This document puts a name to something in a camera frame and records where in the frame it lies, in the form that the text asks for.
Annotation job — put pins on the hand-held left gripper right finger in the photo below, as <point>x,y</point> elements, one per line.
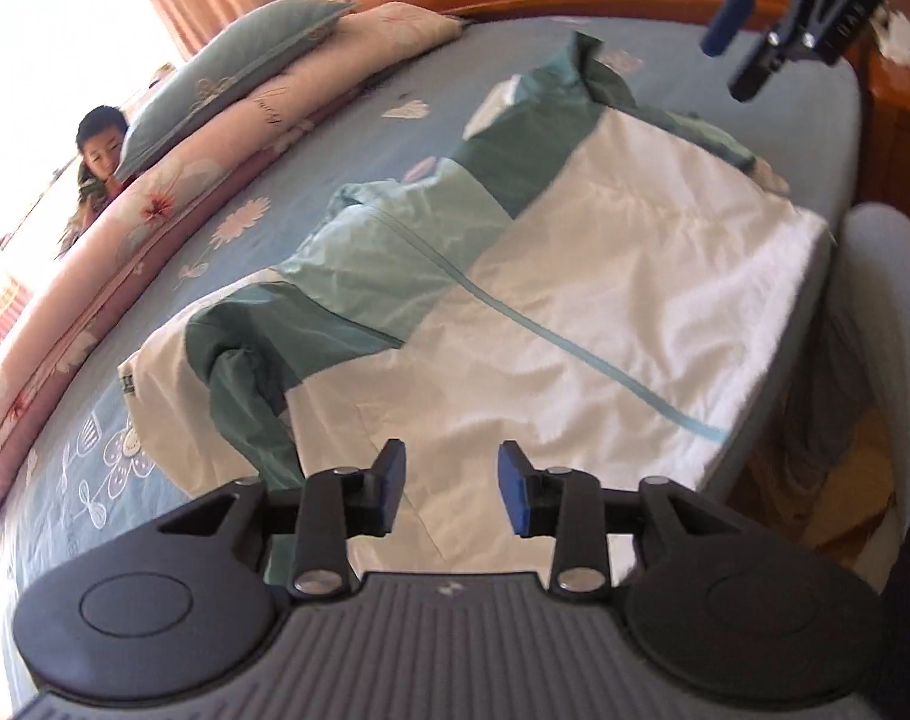
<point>515,491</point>

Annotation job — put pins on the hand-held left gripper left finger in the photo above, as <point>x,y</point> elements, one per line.
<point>391,487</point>

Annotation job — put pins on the white and green hooded jacket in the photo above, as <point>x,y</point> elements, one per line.
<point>575,277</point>

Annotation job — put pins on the wooden nightstand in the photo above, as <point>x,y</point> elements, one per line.
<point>901,127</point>

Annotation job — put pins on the person's grey clothing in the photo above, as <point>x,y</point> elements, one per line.
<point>882,277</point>

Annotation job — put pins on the pink floral quilt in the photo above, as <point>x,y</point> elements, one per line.
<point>200,172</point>

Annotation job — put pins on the teal floral pillow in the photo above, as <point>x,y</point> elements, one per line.
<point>222,67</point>

